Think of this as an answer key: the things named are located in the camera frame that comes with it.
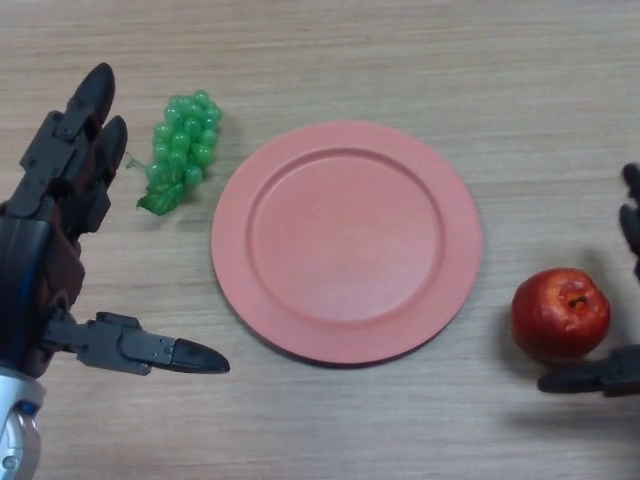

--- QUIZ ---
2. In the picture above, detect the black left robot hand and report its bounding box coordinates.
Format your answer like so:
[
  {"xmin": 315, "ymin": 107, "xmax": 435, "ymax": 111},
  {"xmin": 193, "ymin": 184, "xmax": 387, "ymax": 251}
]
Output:
[{"xmin": 0, "ymin": 62, "xmax": 231, "ymax": 380}]

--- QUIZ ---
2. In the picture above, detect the pink round plate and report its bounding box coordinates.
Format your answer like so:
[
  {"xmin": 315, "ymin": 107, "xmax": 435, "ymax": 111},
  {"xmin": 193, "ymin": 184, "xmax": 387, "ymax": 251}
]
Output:
[{"xmin": 210, "ymin": 118, "xmax": 485, "ymax": 369}]

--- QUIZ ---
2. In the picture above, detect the green plastic grape bunch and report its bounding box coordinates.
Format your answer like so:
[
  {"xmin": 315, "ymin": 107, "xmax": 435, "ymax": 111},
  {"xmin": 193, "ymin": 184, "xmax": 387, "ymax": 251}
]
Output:
[{"xmin": 124, "ymin": 88, "xmax": 225, "ymax": 217}]

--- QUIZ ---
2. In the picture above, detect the red apple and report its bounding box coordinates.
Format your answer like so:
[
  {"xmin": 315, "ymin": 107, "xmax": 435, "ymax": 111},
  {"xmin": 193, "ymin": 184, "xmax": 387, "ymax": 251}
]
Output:
[{"xmin": 510, "ymin": 267, "xmax": 612, "ymax": 362}]

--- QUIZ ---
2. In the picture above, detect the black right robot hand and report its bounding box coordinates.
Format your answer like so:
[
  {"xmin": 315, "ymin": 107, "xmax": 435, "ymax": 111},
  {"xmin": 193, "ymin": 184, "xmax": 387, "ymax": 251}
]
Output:
[{"xmin": 537, "ymin": 160, "xmax": 640, "ymax": 399}]

